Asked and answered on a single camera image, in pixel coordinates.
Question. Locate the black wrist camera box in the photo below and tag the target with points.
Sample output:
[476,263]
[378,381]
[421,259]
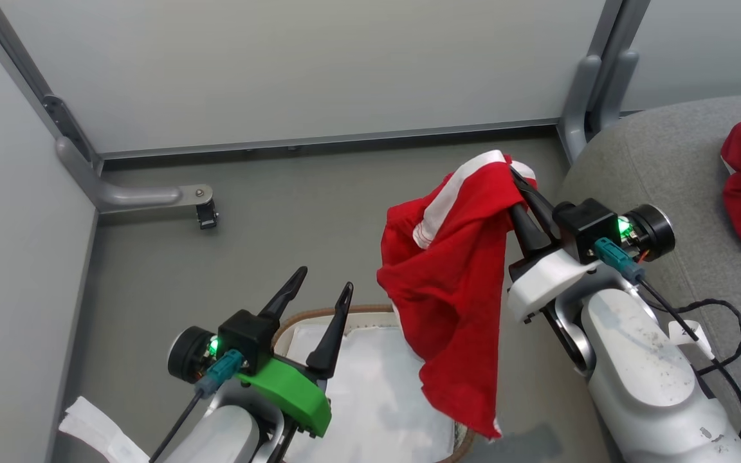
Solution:
[586,225]
[245,337]

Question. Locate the grey metal partition double post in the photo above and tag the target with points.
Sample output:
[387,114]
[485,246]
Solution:
[618,26]

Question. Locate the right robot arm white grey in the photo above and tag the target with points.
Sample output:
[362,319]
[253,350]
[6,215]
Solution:
[640,373]

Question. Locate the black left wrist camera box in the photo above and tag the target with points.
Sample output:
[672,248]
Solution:
[245,337]

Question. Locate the grey partition foot post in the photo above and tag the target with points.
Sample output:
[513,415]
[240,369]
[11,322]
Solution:
[579,109]
[618,90]

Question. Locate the grey metal partition corner post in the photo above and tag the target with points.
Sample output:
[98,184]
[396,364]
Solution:
[23,71]

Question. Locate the black caster wheel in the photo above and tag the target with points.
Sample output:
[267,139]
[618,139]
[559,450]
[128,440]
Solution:
[207,215]

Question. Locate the grey metal partition bottom rail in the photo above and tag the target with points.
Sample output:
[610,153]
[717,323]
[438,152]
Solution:
[325,141]

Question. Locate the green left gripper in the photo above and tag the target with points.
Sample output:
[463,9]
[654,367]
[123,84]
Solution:
[293,395]

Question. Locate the white laundry basket brown rim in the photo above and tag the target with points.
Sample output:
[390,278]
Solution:
[377,399]

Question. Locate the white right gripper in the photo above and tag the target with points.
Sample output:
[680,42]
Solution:
[544,280]

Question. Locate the grey fabric sofa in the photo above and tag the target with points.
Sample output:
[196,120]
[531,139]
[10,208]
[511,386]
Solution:
[666,167]

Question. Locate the grey partition foot long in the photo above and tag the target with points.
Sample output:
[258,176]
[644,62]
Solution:
[139,194]

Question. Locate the red garment broad white band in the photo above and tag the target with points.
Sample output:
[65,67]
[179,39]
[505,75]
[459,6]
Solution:
[454,283]

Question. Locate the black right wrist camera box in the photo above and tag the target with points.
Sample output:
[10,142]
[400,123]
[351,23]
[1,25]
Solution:
[586,225]

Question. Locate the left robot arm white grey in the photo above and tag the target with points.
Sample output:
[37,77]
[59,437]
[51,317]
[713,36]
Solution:
[229,437]

